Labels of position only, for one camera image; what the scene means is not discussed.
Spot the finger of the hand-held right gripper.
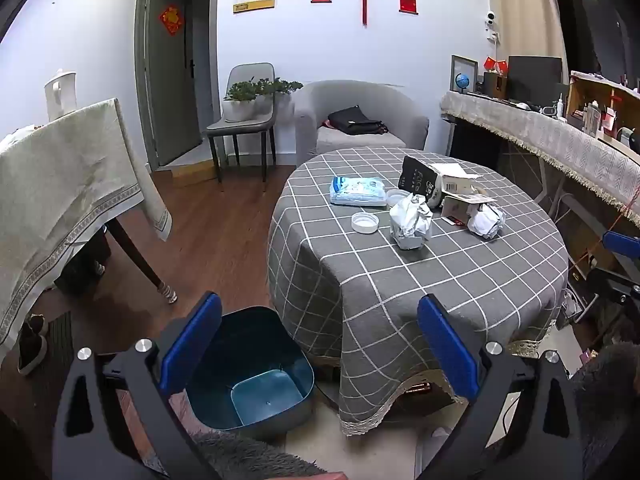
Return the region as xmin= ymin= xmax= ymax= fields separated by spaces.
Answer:
xmin=602 ymin=231 xmax=640 ymax=257
xmin=586 ymin=266 xmax=640 ymax=312

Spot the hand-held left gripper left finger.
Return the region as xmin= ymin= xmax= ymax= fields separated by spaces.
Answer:
xmin=52 ymin=291 xmax=223 ymax=480

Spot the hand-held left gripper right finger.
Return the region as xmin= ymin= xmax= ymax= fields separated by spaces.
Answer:
xmin=415 ymin=293 xmax=586 ymax=480

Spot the blue trash bin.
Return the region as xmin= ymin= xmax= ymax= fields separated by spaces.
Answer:
xmin=185 ymin=306 xmax=316 ymax=431

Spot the white paper bag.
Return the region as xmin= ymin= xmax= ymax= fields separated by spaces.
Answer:
xmin=389 ymin=192 xmax=434 ymax=251

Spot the white cardboard box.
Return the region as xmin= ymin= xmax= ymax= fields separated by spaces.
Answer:
xmin=430 ymin=162 xmax=483 ymax=196

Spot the black packet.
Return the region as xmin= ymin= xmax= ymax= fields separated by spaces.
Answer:
xmin=398 ymin=156 xmax=441 ymax=196

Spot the person's right forearm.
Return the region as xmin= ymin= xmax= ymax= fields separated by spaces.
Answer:
xmin=570 ymin=342 xmax=640 ymax=480

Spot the dark wooden table leg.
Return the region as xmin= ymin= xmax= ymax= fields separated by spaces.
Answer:
xmin=106 ymin=217 xmax=178 ymax=305

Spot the person's grey fuzzy garment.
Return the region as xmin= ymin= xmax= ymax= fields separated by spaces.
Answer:
xmin=192 ymin=432 xmax=341 ymax=480

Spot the beige fringed desk cloth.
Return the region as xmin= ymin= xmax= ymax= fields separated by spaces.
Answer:
xmin=440 ymin=91 xmax=640 ymax=221

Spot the dark grey floor mat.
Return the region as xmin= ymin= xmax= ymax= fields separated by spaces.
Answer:
xmin=42 ymin=310 xmax=76 ymax=376

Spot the black storage box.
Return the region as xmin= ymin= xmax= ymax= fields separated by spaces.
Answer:
xmin=52 ymin=232 xmax=111 ymax=296

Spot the white round lid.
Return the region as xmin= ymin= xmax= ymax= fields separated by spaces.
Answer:
xmin=351 ymin=211 xmax=379 ymax=235

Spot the cardboard organizer box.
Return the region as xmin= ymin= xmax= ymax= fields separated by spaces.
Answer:
xmin=567 ymin=70 xmax=640 ymax=151

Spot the dark slipper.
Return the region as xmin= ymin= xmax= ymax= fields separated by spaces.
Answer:
xmin=22 ymin=314 xmax=49 ymax=337
xmin=17 ymin=335 xmax=48 ymax=376

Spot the flat cardboard box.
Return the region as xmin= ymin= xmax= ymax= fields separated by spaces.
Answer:
xmin=170 ymin=160 xmax=221 ymax=182

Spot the blue wet wipes packet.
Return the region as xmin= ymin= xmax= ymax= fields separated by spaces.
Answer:
xmin=329 ymin=176 xmax=388 ymax=208

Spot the black monitor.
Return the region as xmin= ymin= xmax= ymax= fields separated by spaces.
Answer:
xmin=507 ymin=56 xmax=563 ymax=106

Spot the beige patterned tablecloth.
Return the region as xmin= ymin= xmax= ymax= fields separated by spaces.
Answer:
xmin=0 ymin=97 xmax=173 ymax=361

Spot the grey dining chair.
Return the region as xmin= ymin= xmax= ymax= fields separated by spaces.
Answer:
xmin=206 ymin=62 xmax=278 ymax=183

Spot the black handbag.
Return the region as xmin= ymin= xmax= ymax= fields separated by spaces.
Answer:
xmin=327 ymin=105 xmax=390 ymax=136

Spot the green plant in white pot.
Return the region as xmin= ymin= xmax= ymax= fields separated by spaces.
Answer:
xmin=224 ymin=81 xmax=261 ymax=122
xmin=255 ymin=77 xmax=304 ymax=116

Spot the beige curtain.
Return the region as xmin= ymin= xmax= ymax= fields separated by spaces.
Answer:
xmin=487 ymin=0 xmax=571 ymax=91

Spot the grey door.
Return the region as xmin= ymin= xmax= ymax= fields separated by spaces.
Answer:
xmin=145 ymin=0 xmax=203 ymax=168

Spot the grey armchair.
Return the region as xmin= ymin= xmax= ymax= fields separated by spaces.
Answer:
xmin=294 ymin=80 xmax=430 ymax=168

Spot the white kettle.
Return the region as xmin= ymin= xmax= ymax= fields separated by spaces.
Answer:
xmin=44 ymin=70 xmax=78 ymax=123

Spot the red diamond door decoration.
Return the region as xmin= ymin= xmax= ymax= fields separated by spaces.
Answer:
xmin=159 ymin=5 xmax=185 ymax=36

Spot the picture frame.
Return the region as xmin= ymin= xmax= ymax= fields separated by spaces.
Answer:
xmin=450 ymin=55 xmax=479 ymax=95

